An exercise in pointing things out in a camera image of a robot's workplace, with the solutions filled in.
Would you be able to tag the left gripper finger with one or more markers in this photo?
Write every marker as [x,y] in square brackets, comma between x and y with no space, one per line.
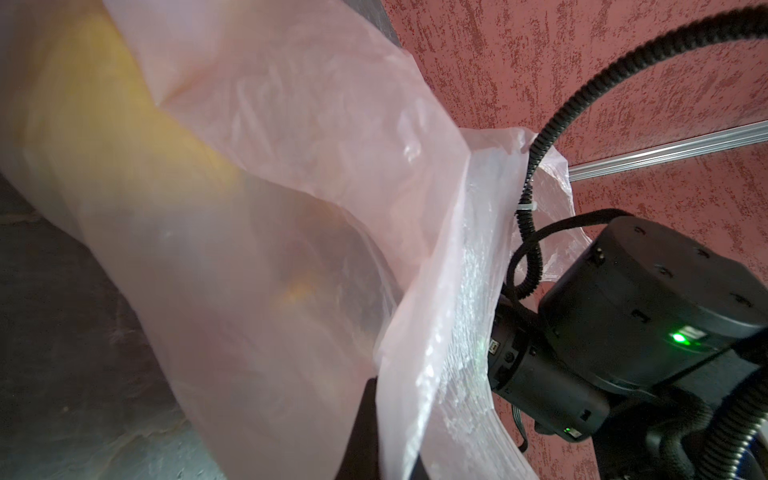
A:
[361,457]

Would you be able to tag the pink plastic bag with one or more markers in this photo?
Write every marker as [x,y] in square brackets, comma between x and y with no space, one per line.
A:
[370,239]

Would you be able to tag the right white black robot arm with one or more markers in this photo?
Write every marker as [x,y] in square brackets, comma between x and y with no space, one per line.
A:
[650,345]

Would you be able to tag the yellow fake banana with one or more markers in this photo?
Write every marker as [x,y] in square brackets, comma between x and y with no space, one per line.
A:
[123,164]

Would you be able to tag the right aluminium corner post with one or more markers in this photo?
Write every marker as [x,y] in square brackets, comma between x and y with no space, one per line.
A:
[711,143]

